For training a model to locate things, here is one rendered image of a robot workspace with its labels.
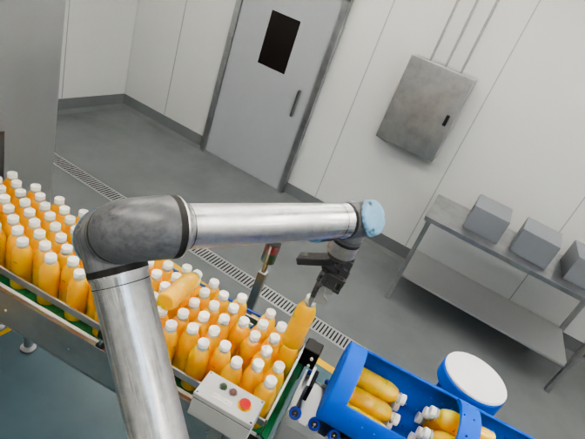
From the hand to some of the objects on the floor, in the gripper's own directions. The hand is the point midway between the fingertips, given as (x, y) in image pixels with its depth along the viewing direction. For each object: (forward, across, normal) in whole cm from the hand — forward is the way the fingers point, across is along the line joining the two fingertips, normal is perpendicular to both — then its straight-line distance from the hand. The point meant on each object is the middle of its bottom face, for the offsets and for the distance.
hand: (311, 299), depth 145 cm
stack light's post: (+136, +38, +26) cm, 144 cm away
